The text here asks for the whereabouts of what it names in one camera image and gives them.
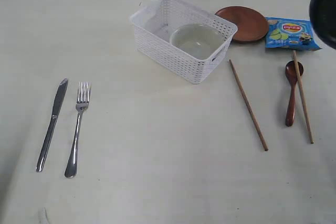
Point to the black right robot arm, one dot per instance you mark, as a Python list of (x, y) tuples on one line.
[(322, 17)]

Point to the red wooden spoon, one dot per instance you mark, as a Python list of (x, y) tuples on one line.
[(291, 75)]

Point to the blue snack packet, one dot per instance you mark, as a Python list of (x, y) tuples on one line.
[(291, 34)]

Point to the wooden chopstick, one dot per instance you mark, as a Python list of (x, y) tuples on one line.
[(243, 94), (303, 100)]

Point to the brown round plate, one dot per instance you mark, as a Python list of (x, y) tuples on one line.
[(252, 25)]

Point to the silver spoon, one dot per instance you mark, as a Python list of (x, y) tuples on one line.
[(82, 103)]

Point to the grey ceramic bowl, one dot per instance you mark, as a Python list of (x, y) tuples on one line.
[(197, 40)]

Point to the white perforated plastic basket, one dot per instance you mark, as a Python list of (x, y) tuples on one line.
[(155, 23)]

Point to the silver table knife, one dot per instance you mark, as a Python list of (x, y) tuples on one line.
[(59, 98)]

